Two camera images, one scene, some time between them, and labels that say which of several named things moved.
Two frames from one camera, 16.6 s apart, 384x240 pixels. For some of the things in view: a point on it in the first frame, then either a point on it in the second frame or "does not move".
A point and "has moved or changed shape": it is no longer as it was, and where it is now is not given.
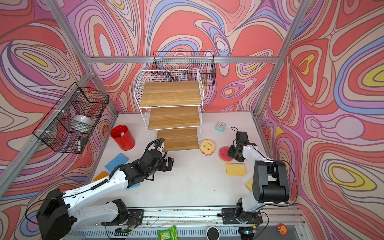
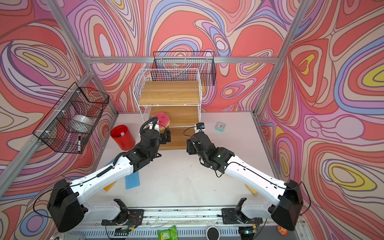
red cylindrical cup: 123,137 does not move
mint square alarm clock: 220,126 does not move
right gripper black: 230,153 -> 190,147
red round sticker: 282,229 does not move
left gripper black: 164,161 -> 162,136
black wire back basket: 204,61 does not move
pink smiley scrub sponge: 223,152 has moved or changed shape
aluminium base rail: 279,222 does not move
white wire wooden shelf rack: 171,101 does not move
